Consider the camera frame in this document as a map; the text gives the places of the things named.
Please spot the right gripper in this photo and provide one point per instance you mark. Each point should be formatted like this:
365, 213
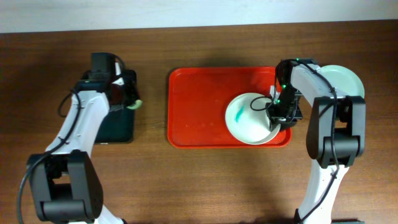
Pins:
283, 117

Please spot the red plastic tray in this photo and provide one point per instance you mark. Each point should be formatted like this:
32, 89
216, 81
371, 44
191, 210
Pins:
198, 99

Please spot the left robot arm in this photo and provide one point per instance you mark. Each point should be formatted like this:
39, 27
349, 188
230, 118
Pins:
63, 180

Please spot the mint green plate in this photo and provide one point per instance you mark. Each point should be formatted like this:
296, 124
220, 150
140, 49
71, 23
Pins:
343, 79

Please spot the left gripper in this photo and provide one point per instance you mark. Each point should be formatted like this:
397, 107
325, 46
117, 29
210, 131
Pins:
123, 95

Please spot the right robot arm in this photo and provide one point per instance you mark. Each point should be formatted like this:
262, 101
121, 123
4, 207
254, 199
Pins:
336, 129

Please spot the green yellow sponge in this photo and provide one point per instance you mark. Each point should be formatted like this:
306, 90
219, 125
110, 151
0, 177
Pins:
136, 105

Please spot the black rectangular tray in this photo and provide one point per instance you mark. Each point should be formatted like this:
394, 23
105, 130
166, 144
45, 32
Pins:
117, 127

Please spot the white cream plate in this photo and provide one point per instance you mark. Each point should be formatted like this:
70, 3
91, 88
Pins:
247, 122

